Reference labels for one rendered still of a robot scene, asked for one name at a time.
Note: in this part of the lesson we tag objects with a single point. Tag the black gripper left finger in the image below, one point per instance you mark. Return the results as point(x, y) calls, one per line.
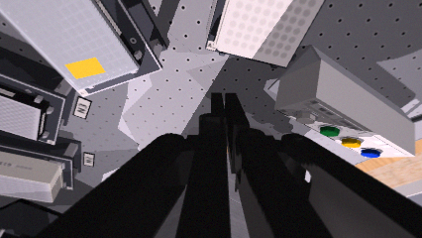
point(135, 200)

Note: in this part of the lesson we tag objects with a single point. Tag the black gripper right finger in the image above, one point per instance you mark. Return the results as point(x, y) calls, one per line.
point(344, 201)

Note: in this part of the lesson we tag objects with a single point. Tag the grey button panel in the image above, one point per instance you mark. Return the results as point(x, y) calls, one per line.
point(321, 94)

